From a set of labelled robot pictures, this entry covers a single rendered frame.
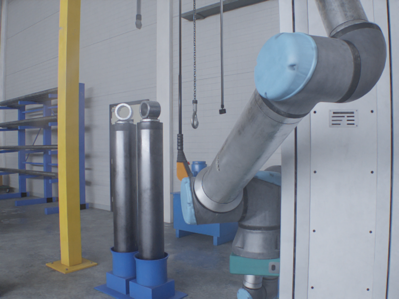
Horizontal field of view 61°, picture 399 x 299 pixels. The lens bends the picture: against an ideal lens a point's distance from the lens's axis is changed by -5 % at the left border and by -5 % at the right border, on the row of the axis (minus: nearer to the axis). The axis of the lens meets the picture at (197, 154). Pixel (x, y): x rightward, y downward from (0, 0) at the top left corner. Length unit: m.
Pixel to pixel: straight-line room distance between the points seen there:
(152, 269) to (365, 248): 2.15
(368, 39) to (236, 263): 0.78
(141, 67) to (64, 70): 2.97
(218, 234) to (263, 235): 3.51
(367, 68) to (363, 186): 0.46
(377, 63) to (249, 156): 0.32
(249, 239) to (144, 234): 1.87
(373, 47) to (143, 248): 2.55
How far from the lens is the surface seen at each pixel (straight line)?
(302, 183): 1.02
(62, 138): 3.90
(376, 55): 0.70
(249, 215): 1.13
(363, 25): 0.74
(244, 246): 1.17
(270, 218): 1.15
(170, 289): 3.15
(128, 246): 3.20
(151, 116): 2.92
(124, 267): 3.23
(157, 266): 2.99
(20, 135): 10.03
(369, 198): 1.06
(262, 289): 1.80
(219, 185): 0.94
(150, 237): 2.94
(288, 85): 0.59
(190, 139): 5.77
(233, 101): 5.31
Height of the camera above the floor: 1.27
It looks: 1 degrees down
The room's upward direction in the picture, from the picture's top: straight up
